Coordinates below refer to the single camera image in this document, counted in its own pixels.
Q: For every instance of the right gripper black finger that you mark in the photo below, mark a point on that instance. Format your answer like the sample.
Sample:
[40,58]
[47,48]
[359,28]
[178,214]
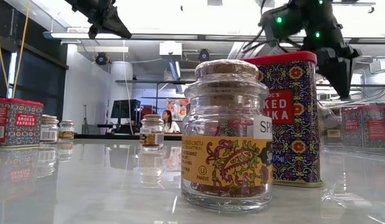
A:
[340,77]

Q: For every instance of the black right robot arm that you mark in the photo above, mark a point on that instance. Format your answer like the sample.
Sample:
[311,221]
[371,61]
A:
[288,21]

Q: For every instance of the clear plastic tray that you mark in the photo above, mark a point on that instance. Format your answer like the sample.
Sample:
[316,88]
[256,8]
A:
[329,124]

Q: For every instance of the long ceiling light bar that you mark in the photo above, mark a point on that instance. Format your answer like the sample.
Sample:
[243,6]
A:
[164,36]

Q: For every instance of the white round column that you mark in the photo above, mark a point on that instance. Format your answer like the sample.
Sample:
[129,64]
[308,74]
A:
[121,81]

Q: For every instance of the white ceiling box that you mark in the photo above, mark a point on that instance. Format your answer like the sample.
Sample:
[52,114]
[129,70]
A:
[170,48]

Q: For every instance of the black background monitor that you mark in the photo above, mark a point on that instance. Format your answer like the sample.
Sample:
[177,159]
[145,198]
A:
[125,109]

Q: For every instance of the colourful floral poster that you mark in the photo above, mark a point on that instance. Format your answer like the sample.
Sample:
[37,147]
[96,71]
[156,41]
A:
[178,105]

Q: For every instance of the cork-topped glass saffron jar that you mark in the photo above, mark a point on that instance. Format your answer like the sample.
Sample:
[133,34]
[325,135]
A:
[66,132]
[226,161]
[151,137]
[49,132]

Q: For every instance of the person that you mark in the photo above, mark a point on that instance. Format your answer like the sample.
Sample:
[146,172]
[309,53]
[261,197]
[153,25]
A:
[170,124]

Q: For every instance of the round black ceiling camera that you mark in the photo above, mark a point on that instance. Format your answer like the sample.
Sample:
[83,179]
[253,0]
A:
[101,59]
[204,55]

